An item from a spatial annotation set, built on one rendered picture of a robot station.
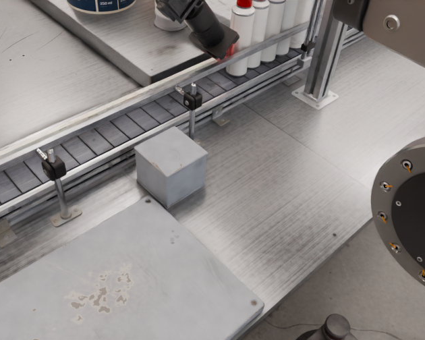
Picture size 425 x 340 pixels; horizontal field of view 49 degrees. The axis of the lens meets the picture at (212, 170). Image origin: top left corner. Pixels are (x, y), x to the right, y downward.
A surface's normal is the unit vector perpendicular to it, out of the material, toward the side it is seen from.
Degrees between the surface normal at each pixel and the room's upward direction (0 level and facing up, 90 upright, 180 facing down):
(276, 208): 0
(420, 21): 90
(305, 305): 0
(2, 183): 0
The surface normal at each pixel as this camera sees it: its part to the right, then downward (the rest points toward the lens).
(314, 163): 0.07, -0.70
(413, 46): -0.75, 0.44
